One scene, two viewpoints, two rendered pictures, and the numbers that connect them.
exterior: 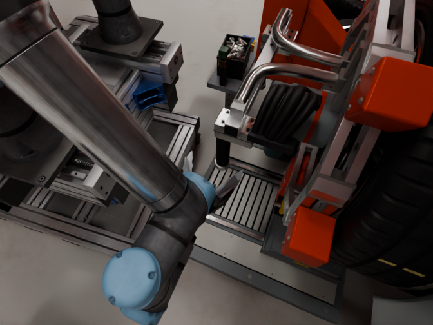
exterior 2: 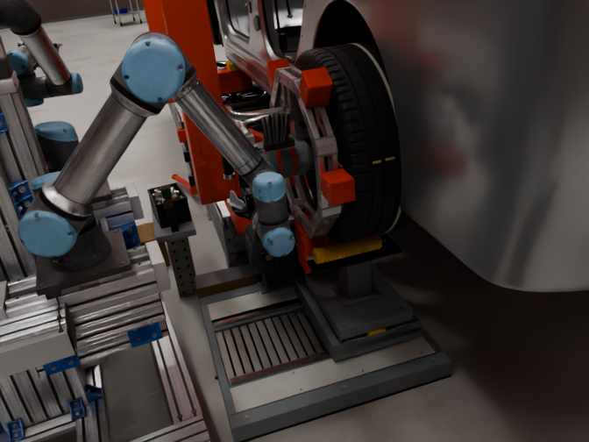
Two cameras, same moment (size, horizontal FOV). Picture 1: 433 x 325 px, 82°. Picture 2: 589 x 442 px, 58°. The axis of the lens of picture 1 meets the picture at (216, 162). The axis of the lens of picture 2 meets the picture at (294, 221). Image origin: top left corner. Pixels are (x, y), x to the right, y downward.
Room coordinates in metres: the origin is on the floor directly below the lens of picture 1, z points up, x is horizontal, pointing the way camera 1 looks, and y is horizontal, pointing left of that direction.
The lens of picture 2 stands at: (-0.91, 0.76, 1.48)
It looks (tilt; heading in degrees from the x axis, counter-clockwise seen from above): 27 degrees down; 323
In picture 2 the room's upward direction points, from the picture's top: 6 degrees counter-clockwise
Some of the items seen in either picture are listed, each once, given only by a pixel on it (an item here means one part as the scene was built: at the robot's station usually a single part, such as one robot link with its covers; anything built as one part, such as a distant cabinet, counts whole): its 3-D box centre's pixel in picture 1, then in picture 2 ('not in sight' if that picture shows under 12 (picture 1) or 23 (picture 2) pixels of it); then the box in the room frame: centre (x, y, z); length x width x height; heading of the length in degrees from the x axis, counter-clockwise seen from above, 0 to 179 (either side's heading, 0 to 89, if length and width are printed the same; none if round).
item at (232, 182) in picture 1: (230, 180); not in sight; (0.25, -0.03, 0.85); 0.09 x 0.03 x 0.06; 126
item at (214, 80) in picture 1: (236, 64); (171, 215); (1.17, -0.11, 0.44); 0.43 x 0.17 x 0.03; 157
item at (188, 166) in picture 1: (187, 164); (234, 199); (0.29, 0.07, 0.85); 0.09 x 0.03 x 0.06; 9
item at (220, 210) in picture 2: not in sight; (197, 156); (2.17, -0.80, 0.28); 2.47 x 0.09 x 0.22; 157
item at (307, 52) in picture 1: (316, 23); (253, 100); (0.55, -0.22, 1.03); 0.19 x 0.18 x 0.11; 67
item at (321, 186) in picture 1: (330, 122); (301, 153); (0.42, -0.30, 0.85); 0.54 x 0.07 x 0.54; 157
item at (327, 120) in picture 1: (303, 114); (281, 157); (0.44, -0.23, 0.85); 0.21 x 0.14 x 0.14; 67
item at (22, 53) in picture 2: not in sight; (18, 61); (1.15, 0.32, 1.21); 0.11 x 0.08 x 0.09; 149
